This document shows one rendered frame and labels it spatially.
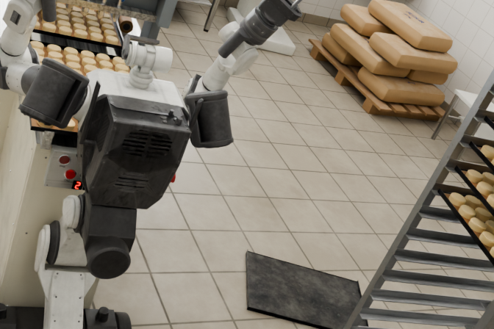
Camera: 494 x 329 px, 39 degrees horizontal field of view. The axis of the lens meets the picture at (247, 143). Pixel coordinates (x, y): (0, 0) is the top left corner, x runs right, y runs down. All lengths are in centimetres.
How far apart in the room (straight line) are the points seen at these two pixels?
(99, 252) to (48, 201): 54
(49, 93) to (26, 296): 108
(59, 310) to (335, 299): 158
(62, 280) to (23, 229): 23
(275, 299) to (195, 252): 44
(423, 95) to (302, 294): 293
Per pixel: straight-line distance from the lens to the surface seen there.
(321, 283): 355
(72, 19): 296
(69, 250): 230
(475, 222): 215
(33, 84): 180
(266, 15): 195
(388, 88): 570
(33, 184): 234
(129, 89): 182
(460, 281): 261
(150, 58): 181
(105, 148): 170
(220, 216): 370
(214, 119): 189
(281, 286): 340
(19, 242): 249
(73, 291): 237
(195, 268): 331
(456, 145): 219
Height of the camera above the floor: 204
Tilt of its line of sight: 27 degrees down
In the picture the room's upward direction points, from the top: 23 degrees clockwise
